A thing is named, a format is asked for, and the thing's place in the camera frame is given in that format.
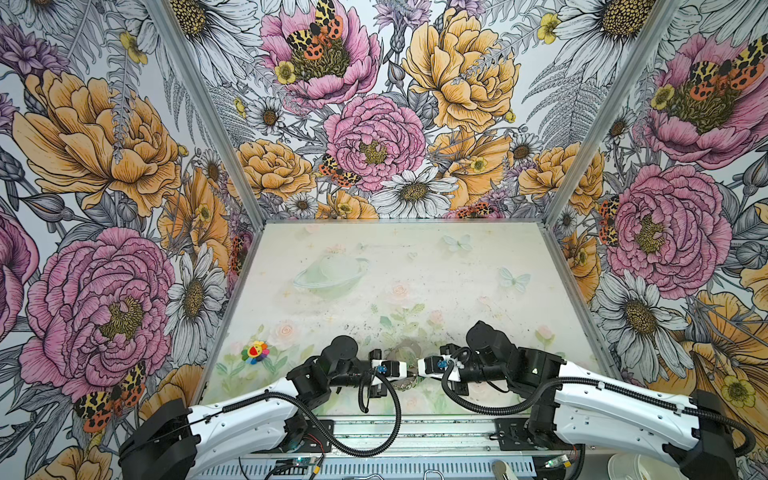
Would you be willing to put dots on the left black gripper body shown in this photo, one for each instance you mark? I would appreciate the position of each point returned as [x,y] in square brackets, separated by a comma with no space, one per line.
[365,375]

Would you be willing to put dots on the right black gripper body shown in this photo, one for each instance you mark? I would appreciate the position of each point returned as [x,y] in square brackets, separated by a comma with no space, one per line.
[470,368]

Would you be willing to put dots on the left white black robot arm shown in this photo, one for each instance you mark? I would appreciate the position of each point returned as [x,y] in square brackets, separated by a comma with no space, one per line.
[180,441]

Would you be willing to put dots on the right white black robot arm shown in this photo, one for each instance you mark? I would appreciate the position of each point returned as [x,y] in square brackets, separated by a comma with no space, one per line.
[569,404]

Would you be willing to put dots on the colourful flower toy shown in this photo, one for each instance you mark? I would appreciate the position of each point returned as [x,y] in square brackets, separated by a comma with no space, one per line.
[255,352]

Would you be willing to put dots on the white paper cup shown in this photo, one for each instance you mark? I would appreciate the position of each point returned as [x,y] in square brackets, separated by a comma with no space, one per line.
[638,467]

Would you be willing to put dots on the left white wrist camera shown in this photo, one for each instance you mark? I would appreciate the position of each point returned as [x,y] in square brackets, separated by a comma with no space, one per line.
[390,369]

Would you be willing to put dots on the aluminium mounting rail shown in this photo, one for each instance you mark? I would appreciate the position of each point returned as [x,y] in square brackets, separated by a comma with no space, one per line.
[408,435]

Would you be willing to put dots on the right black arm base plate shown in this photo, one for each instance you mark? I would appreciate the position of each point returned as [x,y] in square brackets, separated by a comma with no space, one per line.
[512,434]

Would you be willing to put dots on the slotted grey cable duct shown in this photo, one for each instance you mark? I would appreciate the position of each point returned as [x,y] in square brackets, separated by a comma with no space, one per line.
[388,468]

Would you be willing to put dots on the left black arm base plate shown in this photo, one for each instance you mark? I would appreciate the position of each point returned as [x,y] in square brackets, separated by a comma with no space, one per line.
[303,437]

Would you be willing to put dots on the small circuit board with wires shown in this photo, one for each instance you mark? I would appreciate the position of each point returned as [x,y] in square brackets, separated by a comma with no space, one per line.
[306,467]

